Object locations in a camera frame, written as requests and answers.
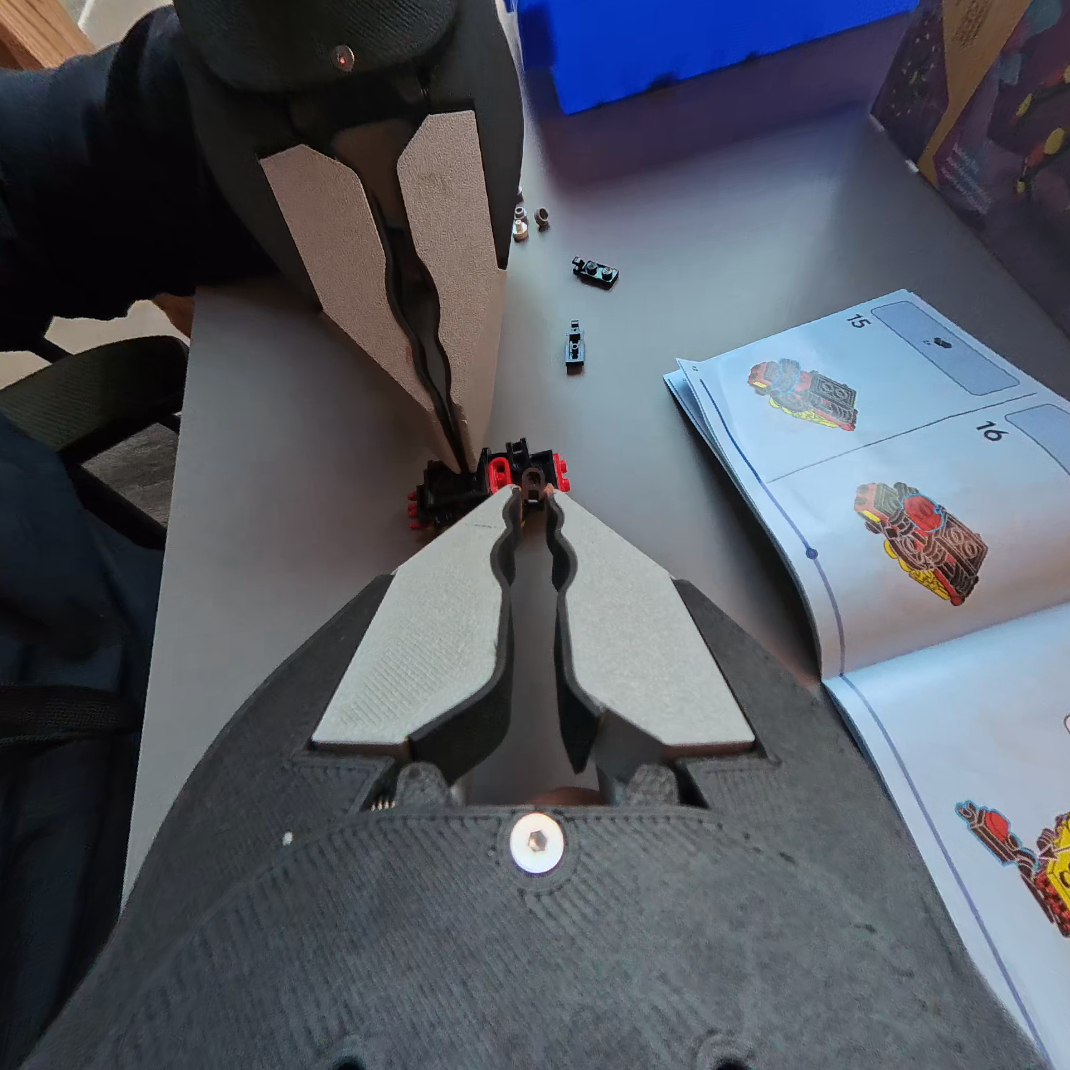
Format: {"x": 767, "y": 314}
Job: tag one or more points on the person's dark trouser leg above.
{"x": 50, "y": 836}

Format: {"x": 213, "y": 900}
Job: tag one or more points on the lego instruction booklet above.
{"x": 794, "y": 435}

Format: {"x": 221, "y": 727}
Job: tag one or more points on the blue plastic bin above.
{"x": 669, "y": 42}

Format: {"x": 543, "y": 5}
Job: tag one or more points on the wooden furniture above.
{"x": 33, "y": 33}

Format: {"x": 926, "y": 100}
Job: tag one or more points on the purple lego set box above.
{"x": 1003, "y": 125}

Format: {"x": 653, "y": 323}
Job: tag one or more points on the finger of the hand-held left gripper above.
{"x": 456, "y": 217}
{"x": 334, "y": 242}

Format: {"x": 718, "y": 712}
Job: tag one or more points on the dark grey lego clip piece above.
{"x": 574, "y": 344}

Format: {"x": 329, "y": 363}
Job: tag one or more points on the person's left forearm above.
{"x": 83, "y": 184}

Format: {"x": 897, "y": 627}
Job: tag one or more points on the black red yellow lego model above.
{"x": 443, "y": 493}

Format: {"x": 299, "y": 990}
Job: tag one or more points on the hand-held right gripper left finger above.
{"x": 418, "y": 652}

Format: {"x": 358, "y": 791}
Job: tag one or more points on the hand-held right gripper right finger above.
{"x": 652, "y": 660}

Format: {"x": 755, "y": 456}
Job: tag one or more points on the black lego plate piece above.
{"x": 595, "y": 273}

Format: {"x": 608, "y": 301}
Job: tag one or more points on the small brown lego piece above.
{"x": 533, "y": 485}

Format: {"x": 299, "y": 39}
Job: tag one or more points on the black office chair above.
{"x": 100, "y": 384}

